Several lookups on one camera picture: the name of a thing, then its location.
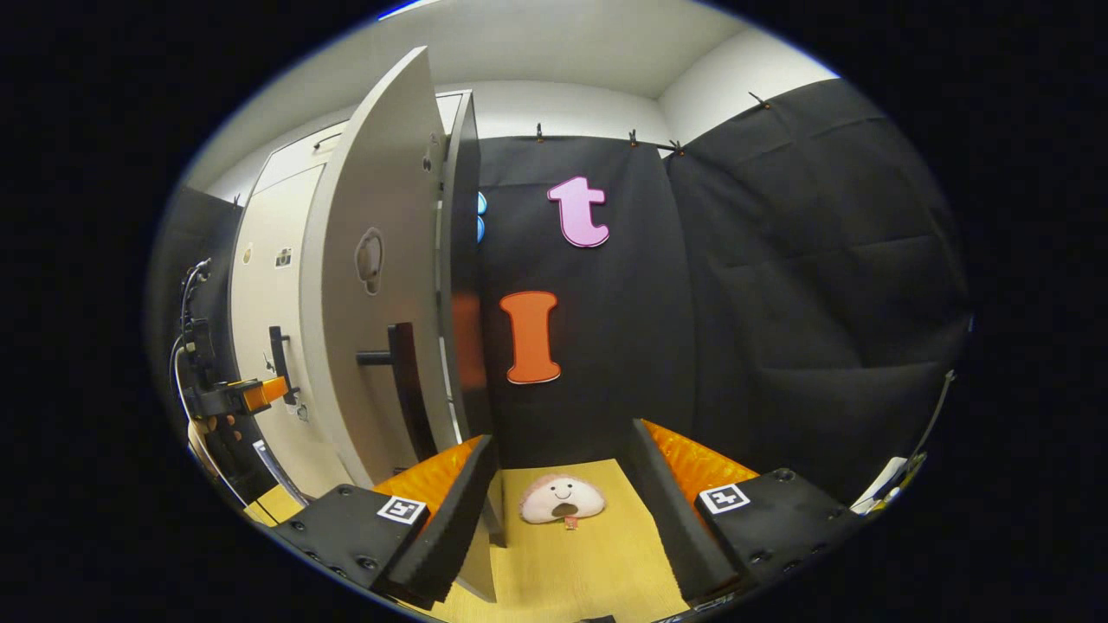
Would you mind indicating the beige double-door shoe cabinet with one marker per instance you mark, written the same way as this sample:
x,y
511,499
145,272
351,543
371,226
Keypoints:
x,y
465,225

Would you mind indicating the cabinet door with headphone sticker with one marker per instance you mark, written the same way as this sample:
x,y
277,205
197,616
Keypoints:
x,y
389,173

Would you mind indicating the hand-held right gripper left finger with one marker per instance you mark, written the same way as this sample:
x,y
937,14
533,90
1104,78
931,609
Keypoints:
x,y
457,519

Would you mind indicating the pink smiling plush toy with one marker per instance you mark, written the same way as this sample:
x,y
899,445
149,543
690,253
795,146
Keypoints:
x,y
563,497

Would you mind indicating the white tool tray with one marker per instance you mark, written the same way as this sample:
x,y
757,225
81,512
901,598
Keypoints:
x,y
879,489

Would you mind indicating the cabinet door with camera sticker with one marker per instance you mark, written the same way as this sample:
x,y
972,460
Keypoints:
x,y
268,294

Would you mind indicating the stack of white booklets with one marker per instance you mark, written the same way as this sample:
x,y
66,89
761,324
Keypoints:
x,y
277,472

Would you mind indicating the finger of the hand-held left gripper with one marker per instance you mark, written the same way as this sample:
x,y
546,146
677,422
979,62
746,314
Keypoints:
x,y
255,395

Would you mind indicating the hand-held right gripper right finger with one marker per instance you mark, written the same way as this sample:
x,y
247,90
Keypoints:
x,y
673,519

